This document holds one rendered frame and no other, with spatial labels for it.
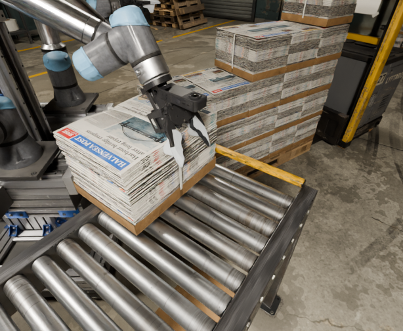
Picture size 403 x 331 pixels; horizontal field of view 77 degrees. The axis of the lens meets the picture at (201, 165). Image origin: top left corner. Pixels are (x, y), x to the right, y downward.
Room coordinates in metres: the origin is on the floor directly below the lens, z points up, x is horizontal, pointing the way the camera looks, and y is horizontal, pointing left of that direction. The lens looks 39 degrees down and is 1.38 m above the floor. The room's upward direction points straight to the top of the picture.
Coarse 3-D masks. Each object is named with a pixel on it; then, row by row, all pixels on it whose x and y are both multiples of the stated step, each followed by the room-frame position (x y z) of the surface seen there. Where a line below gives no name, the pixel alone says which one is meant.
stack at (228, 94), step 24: (192, 72) 1.66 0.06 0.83; (216, 72) 1.66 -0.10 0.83; (288, 72) 1.66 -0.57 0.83; (216, 96) 1.33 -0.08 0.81; (240, 96) 1.44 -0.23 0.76; (264, 96) 1.55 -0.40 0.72; (288, 96) 1.68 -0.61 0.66; (216, 120) 1.33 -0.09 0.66; (240, 120) 1.44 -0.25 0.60; (264, 120) 1.56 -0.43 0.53; (288, 120) 1.72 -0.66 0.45; (264, 144) 1.59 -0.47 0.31; (288, 144) 1.77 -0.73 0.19
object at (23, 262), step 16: (96, 208) 0.52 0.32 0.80; (64, 224) 0.46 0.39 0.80; (80, 224) 0.46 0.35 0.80; (96, 224) 0.49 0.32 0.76; (48, 240) 0.41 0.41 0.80; (80, 240) 0.44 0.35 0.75; (16, 256) 0.36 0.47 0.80; (32, 256) 0.36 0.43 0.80; (0, 272) 0.32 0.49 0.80; (16, 272) 0.32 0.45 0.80; (32, 272) 0.33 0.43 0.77; (0, 288) 0.28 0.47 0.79
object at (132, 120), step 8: (104, 112) 0.70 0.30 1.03; (112, 112) 0.71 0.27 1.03; (120, 112) 0.71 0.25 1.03; (136, 112) 0.70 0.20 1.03; (128, 120) 0.65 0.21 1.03; (136, 120) 0.65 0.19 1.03; (144, 120) 0.65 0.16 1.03; (152, 120) 0.65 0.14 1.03; (144, 128) 0.61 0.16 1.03; (152, 128) 0.61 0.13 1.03; (176, 128) 0.60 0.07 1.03; (160, 136) 0.56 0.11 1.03; (184, 136) 0.59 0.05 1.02; (184, 144) 0.59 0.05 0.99; (184, 152) 0.59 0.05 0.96; (184, 160) 0.58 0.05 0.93; (176, 168) 0.56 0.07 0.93; (184, 168) 0.59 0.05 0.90; (176, 176) 0.56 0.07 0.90; (184, 176) 0.59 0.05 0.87; (176, 184) 0.56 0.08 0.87
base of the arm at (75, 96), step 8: (56, 88) 1.20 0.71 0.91; (64, 88) 1.20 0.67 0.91; (72, 88) 1.22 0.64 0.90; (80, 88) 1.27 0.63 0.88; (56, 96) 1.19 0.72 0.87; (64, 96) 1.19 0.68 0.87; (72, 96) 1.21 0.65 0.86; (80, 96) 1.23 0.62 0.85; (56, 104) 1.19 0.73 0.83; (64, 104) 1.18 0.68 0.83; (72, 104) 1.19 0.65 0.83
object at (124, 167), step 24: (96, 120) 0.65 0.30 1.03; (120, 120) 0.65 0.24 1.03; (72, 144) 0.53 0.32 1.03; (96, 144) 0.52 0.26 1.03; (120, 144) 0.52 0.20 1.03; (144, 144) 0.52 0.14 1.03; (72, 168) 0.58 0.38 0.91; (96, 168) 0.48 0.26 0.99; (120, 168) 0.43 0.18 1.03; (144, 168) 0.47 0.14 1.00; (168, 168) 0.53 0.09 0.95; (96, 192) 0.52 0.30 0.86; (120, 192) 0.44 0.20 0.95; (144, 192) 0.46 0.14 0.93; (168, 192) 0.53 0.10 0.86; (120, 216) 0.45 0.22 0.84; (144, 216) 0.45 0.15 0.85
